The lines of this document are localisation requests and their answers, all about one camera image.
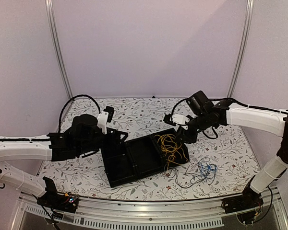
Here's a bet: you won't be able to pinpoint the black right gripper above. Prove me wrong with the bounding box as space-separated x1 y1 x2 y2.
174 112 210 144

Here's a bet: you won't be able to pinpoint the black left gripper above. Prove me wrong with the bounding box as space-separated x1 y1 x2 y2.
77 128 129 156

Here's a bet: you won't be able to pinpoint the yellow cables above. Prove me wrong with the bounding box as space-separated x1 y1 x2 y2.
157 133 187 170

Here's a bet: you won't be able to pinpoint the black cables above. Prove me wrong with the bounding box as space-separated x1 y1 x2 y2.
163 157 218 189

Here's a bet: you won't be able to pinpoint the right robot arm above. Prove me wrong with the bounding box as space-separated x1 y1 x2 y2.
164 91 288 209

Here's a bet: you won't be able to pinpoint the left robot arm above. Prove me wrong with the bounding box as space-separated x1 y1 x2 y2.
0 112 128 208

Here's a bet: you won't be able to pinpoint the black three-compartment tray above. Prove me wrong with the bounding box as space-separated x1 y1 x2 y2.
101 128 190 188

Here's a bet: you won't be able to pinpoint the floral table mat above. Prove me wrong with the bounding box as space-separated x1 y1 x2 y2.
39 98 260 201

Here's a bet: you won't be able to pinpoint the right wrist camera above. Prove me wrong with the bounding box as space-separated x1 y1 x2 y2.
163 114 190 126

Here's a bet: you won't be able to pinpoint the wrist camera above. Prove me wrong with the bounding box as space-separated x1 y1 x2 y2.
97 106 114 135
163 114 190 126

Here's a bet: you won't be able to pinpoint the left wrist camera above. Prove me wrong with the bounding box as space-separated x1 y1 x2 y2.
97 106 114 135

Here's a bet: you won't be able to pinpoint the left arm black hose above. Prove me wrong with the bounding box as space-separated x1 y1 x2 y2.
58 94 102 134

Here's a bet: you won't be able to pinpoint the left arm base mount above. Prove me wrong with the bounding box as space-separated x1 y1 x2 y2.
37 192 79 213

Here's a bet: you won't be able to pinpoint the aluminium front rail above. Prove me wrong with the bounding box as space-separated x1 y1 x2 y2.
11 187 288 230

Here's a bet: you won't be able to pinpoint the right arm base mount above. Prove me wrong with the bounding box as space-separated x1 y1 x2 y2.
221 194 264 225

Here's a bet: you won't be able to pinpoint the right aluminium frame post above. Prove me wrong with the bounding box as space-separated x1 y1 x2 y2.
227 0 254 97

